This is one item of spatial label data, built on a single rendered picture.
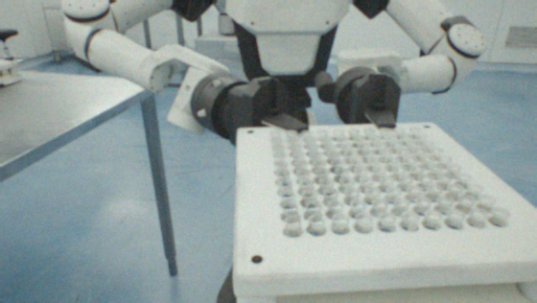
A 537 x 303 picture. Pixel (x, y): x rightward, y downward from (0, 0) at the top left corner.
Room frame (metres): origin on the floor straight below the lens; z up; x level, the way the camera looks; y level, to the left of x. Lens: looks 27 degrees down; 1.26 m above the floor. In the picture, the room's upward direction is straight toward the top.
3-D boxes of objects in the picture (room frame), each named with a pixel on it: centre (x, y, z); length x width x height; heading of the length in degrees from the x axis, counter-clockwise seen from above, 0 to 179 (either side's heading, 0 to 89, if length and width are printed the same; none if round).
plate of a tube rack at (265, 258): (0.30, -0.09, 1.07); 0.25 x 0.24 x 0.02; 93
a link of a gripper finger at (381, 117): (0.43, -0.14, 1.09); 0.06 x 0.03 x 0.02; 176
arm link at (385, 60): (0.67, -0.19, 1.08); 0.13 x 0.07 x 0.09; 113
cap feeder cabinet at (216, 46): (3.25, 0.22, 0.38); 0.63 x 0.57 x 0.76; 80
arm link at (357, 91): (0.52, -0.15, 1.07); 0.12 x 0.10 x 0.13; 176
